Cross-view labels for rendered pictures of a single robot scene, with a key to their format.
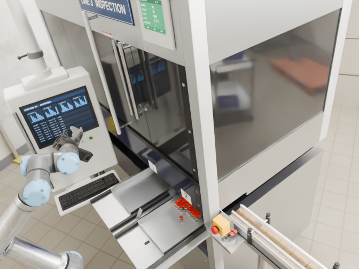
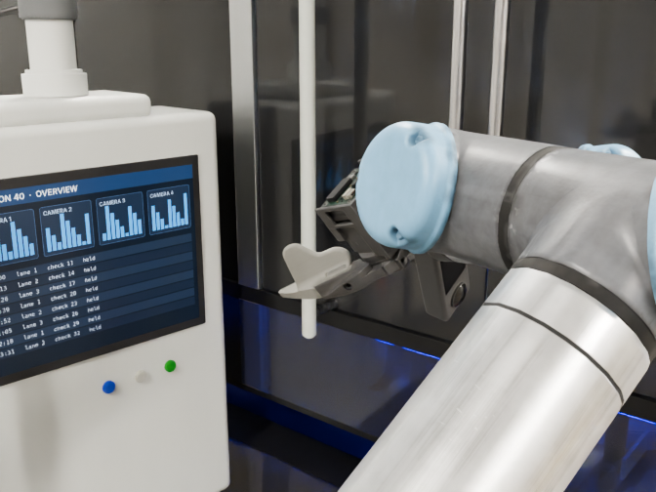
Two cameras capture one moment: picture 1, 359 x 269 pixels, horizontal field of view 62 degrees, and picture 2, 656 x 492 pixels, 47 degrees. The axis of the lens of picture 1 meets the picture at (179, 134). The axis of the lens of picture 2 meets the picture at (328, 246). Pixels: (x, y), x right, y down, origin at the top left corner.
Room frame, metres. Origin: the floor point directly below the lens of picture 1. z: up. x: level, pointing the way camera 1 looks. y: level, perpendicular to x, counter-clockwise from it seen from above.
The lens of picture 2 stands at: (0.47, 0.74, 1.68)
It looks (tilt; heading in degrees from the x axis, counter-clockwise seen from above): 16 degrees down; 341
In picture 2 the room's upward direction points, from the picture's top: straight up
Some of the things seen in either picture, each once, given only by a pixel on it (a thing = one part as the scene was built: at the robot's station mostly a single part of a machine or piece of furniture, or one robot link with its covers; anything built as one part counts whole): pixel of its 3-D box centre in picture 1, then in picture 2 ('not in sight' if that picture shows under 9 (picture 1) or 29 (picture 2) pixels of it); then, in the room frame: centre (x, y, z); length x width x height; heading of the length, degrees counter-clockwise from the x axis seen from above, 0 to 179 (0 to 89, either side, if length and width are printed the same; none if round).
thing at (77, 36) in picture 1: (86, 64); (152, 122); (2.06, 0.57, 1.50); 0.49 x 0.01 x 0.59; 32
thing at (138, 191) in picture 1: (144, 188); not in sight; (1.38, 0.27, 0.90); 0.34 x 0.26 x 0.04; 122
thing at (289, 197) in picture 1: (180, 163); not in sight; (2.12, 0.03, 0.44); 2.06 x 1.00 x 0.88; 32
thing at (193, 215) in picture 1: (188, 210); not in sight; (1.14, 0.02, 0.91); 0.18 x 0.02 x 0.05; 32
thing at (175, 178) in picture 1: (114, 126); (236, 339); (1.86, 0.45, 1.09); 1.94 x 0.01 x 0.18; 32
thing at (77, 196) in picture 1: (88, 190); not in sight; (1.53, 0.67, 0.82); 0.40 x 0.14 x 0.02; 115
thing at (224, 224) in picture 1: (222, 224); not in sight; (0.95, -0.14, 0.99); 0.08 x 0.07 x 0.07; 122
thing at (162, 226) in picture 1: (176, 220); not in sight; (1.10, 0.09, 0.90); 0.34 x 0.26 x 0.04; 122
